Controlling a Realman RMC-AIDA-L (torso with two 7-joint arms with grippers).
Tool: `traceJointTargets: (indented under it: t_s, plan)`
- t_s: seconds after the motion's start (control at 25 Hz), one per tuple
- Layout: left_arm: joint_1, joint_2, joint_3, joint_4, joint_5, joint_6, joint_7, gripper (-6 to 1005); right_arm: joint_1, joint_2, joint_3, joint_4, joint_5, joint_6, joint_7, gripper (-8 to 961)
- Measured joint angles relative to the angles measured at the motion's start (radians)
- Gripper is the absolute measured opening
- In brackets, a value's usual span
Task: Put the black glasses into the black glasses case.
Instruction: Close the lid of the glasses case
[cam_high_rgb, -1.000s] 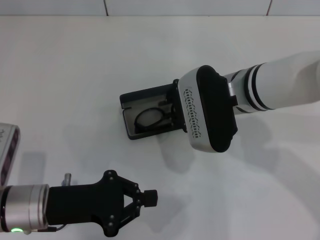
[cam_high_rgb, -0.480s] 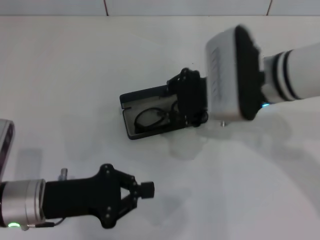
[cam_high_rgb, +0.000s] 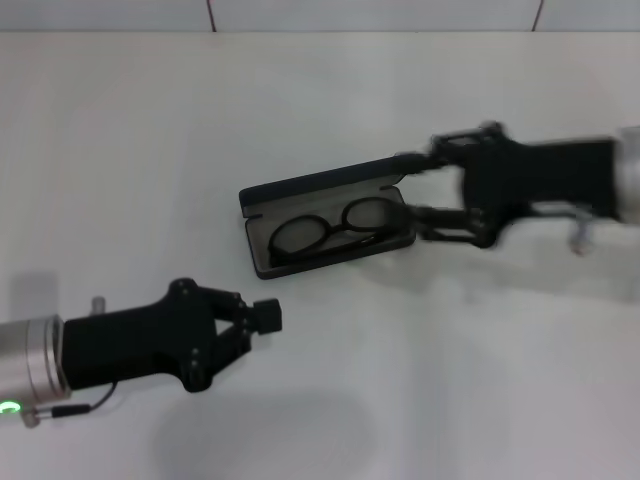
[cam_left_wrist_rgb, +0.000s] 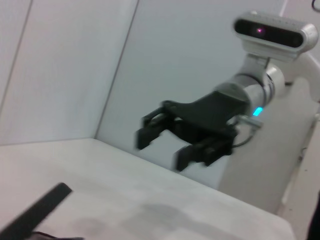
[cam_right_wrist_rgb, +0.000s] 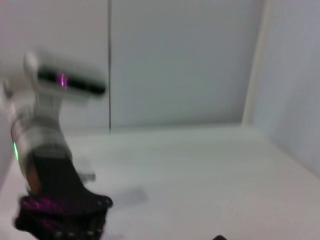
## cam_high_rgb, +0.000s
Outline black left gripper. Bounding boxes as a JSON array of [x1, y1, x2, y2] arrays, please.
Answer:
[[62, 277, 284, 394]]

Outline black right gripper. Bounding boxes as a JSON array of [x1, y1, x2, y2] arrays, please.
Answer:
[[394, 122, 621, 247]]

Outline black glasses case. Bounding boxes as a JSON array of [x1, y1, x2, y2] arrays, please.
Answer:
[[238, 153, 419, 281]]

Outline black glasses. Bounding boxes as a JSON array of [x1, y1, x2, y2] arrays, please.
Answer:
[[268, 196, 401, 264]]

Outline right wrist cable with plug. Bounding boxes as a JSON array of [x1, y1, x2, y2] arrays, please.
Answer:
[[568, 209, 599, 257]]

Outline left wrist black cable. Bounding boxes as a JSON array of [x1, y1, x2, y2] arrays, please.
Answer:
[[22, 382, 119, 430]]

